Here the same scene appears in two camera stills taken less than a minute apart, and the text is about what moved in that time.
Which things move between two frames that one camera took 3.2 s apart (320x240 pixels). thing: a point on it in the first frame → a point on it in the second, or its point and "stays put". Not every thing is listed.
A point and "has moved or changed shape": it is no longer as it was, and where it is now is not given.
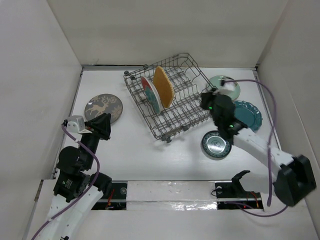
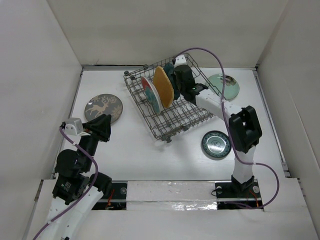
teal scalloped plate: [250, 114] has moved or changed shape
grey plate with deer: [102, 104] stays put
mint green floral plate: [214, 83] stays put
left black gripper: [100, 125] stays put
